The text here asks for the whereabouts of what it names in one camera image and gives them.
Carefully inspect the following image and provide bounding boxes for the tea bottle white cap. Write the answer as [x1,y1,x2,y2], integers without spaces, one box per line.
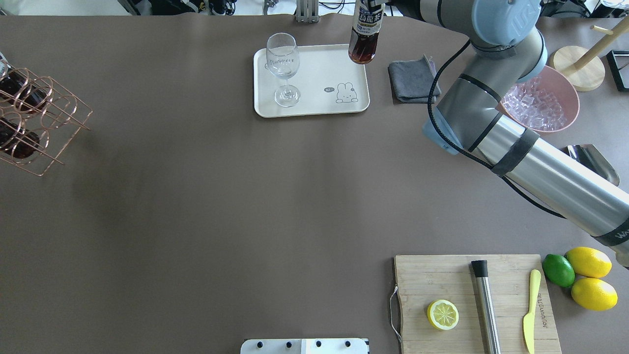
[348,0,386,64]

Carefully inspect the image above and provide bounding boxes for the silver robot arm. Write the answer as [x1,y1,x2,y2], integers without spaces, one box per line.
[399,0,629,267]

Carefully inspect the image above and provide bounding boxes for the white rabbit tray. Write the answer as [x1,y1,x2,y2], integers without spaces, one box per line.
[253,43,371,118]

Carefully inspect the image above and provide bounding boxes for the clear wine glass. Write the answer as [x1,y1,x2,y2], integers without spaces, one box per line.
[266,33,301,108]

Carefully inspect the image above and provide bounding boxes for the grey folded cloth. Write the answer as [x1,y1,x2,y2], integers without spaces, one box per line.
[387,55,441,104]

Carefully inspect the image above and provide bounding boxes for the bamboo cutting board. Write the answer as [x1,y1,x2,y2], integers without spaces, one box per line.
[394,255,542,354]

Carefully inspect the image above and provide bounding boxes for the half lemon slice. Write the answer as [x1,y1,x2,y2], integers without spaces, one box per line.
[427,299,459,331]

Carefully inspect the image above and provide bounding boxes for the steel muddler black tip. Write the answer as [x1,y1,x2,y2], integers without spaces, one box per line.
[470,260,502,354]

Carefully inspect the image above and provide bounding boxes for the pink bowl of ice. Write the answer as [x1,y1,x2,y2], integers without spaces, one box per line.
[497,66,580,134]

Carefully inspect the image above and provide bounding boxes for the yellow plastic knife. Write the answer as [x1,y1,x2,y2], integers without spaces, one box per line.
[522,269,542,354]

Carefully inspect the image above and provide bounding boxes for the green lime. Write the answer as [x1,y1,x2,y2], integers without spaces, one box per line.
[542,254,576,288]

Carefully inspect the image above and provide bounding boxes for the steel ice scoop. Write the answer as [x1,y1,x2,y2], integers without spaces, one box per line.
[562,144,620,187]

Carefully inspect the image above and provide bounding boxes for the upper yellow lemon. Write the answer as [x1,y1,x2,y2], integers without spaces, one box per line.
[565,246,612,279]

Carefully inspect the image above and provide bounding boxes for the yellow lemon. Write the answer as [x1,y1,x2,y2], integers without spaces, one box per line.
[571,277,618,311]
[565,246,612,279]

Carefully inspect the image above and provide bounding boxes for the wooden cup tree stand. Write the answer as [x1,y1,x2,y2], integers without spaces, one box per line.
[548,17,629,92]

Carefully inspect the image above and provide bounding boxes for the lower yellow lemon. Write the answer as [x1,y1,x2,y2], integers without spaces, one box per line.
[571,277,618,311]

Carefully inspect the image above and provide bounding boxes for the copper wire bottle basket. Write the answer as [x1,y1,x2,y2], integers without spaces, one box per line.
[0,72,93,176]

